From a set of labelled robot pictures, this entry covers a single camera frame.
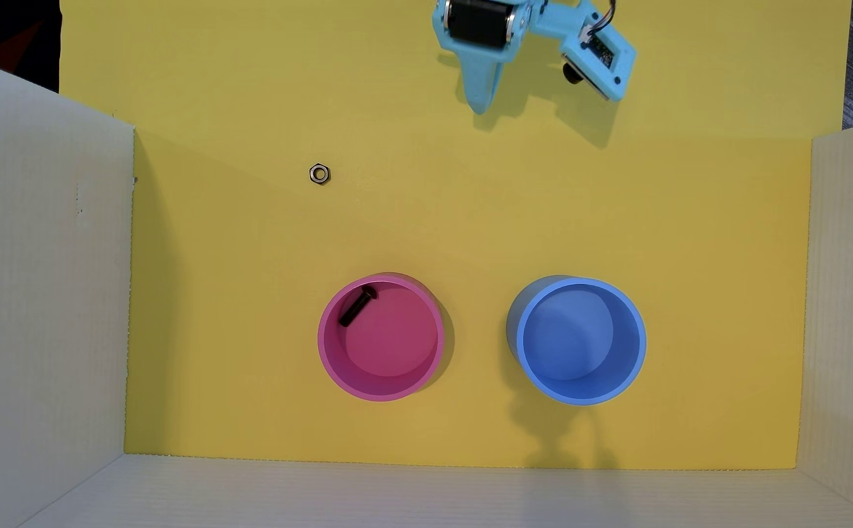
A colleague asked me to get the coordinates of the pink round cup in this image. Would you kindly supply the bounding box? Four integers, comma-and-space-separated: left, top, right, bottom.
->
317, 273, 448, 403

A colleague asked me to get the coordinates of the thin black camera cable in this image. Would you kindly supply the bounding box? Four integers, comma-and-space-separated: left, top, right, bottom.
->
586, 0, 617, 35

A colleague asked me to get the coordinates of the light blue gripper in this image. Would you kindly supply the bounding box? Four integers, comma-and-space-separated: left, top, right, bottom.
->
431, 0, 535, 117

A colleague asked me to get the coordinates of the black bolt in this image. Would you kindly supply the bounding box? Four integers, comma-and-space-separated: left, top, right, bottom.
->
338, 285, 380, 329

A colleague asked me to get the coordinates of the light blue wrist camera module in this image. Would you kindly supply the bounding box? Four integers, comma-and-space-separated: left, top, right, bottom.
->
528, 0, 638, 103

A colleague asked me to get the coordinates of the blue round cup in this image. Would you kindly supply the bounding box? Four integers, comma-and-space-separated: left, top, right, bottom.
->
506, 276, 648, 407

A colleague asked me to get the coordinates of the white corrugated board wall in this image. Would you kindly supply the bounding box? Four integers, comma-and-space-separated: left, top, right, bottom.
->
795, 116, 853, 528
19, 452, 853, 528
0, 51, 137, 528

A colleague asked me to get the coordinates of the yellow paper mat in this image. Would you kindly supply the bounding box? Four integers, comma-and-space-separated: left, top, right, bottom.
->
60, 0, 853, 471

